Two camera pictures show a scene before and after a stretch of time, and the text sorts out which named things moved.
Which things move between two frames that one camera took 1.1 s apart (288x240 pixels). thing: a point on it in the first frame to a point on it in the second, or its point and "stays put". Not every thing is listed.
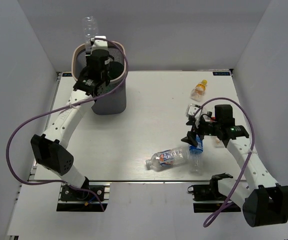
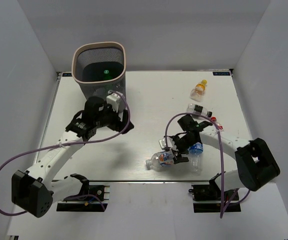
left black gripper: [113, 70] to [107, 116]
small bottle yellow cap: [197, 93] stays put
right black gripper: [191, 135] to [178, 157]
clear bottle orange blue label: [169, 157] stays put
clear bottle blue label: [195, 154] stays put
